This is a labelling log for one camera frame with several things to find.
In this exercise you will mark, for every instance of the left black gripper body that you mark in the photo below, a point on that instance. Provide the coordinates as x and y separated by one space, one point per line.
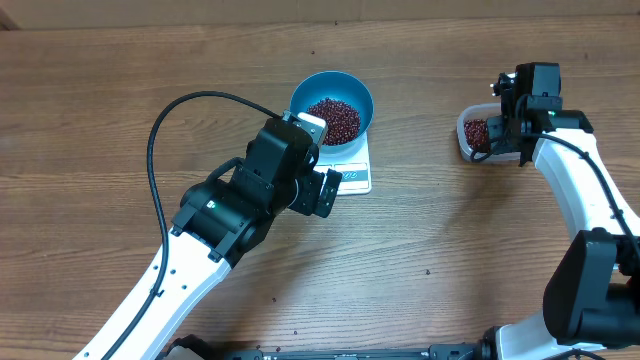
308 187

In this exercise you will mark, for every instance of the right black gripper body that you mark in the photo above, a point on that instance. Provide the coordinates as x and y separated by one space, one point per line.
514 145

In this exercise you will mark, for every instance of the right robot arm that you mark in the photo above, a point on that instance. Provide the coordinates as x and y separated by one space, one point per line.
591 302

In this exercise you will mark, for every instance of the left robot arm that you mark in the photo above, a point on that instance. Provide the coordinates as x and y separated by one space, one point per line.
219 221

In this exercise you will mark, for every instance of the white kitchen scale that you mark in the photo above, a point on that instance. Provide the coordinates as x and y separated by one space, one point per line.
352 160

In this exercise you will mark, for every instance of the red beans in bowl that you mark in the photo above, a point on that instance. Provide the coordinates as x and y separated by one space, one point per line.
343 120

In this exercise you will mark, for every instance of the blue bowl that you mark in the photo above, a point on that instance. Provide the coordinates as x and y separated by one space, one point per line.
338 86

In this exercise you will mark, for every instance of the clear plastic container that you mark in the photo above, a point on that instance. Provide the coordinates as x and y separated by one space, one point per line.
481 111

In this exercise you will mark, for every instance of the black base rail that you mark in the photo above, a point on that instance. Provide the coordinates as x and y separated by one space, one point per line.
193 347

